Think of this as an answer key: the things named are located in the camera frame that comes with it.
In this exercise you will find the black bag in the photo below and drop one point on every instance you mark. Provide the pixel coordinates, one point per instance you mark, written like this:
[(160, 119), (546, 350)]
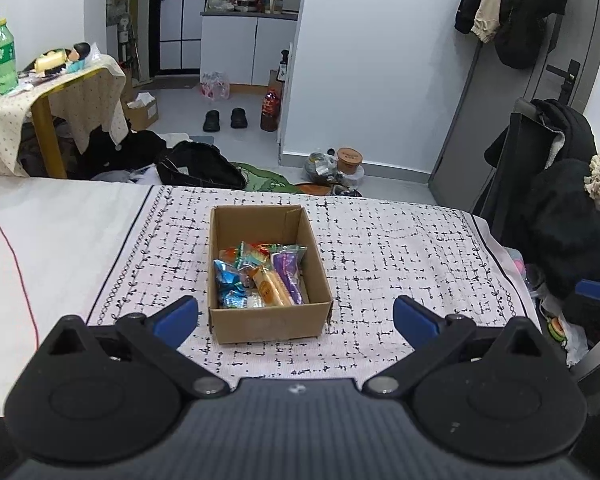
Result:
[(200, 167)]

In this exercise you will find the orange snack packet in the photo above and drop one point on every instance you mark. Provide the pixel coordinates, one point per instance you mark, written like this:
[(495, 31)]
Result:
[(272, 287)]

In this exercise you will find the toy burger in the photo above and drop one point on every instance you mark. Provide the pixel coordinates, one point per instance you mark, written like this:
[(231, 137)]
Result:
[(558, 331)]

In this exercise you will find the beige hanging garment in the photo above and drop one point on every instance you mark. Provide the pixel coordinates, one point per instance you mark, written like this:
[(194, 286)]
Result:
[(492, 5)]

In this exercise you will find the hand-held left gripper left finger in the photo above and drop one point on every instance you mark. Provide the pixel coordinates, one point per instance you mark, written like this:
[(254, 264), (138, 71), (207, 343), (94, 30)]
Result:
[(175, 320)]

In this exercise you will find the black hanging clothes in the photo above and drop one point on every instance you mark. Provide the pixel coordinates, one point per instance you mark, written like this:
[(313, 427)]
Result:
[(530, 15)]

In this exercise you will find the long purple snack packet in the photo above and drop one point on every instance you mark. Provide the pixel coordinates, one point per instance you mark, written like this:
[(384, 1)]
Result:
[(287, 270)]

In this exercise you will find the clear plastic trash bag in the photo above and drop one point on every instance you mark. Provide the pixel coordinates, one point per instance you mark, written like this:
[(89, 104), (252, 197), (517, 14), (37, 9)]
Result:
[(322, 170)]

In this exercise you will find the green and yellow snack packet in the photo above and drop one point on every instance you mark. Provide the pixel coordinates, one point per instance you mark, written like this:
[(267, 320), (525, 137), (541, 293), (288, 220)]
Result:
[(252, 255)]

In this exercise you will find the yellow soft item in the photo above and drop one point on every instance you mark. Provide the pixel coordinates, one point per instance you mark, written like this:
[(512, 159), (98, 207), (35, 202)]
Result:
[(50, 61)]

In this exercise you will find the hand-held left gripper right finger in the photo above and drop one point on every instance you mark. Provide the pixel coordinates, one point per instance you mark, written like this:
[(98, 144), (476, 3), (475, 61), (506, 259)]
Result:
[(415, 320)]

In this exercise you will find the brown lidded bowl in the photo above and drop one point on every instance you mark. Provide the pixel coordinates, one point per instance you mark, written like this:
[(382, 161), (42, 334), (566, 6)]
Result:
[(350, 160)]

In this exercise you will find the black clothes pile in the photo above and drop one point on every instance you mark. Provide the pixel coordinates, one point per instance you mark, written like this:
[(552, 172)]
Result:
[(115, 155)]

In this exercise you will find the black jacket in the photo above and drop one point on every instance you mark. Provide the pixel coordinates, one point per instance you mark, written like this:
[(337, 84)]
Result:
[(565, 220)]

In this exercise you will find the dark-haired doll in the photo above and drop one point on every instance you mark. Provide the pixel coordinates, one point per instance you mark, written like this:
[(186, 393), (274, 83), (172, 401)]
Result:
[(77, 57)]

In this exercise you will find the small side table with cloth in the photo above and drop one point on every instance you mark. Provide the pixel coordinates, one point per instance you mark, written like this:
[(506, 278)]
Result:
[(90, 100)]

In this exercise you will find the black grid glass door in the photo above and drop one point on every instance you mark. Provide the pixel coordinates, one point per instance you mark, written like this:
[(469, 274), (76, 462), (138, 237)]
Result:
[(180, 20)]

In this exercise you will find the green plastic bottle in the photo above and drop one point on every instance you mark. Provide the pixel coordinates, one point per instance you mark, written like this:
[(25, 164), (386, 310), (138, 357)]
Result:
[(5, 60)]

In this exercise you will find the white cabinet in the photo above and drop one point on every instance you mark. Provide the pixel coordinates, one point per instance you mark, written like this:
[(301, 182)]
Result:
[(250, 50)]

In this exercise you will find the blue snack packet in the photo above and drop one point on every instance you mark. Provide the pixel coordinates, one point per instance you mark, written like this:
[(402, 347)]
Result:
[(230, 285)]

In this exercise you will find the white black patterned blanket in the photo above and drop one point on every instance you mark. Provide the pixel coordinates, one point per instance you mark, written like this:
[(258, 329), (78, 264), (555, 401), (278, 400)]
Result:
[(405, 240)]

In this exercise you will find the brown cardboard box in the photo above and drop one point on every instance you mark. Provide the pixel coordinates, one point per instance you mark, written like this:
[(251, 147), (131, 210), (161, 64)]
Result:
[(270, 325)]

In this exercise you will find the red drink bottle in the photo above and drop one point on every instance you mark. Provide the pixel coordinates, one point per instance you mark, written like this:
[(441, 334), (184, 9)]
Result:
[(270, 112)]

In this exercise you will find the yellow wooden table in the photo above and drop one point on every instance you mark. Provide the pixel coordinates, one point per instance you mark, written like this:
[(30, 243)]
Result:
[(47, 135)]

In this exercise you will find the pink fluffy item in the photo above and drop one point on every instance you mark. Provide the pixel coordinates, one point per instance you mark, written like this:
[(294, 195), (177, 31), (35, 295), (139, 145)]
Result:
[(517, 263)]

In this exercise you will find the pink plastic bag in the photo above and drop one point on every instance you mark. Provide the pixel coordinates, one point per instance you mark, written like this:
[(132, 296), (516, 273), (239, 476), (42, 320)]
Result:
[(215, 85)]

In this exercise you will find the grey door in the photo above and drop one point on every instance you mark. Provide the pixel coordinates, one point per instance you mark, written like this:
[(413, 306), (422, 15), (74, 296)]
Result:
[(480, 120)]

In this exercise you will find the cardboard carton with white paper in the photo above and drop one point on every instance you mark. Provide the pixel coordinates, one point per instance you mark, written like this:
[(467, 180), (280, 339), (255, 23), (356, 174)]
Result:
[(142, 112)]

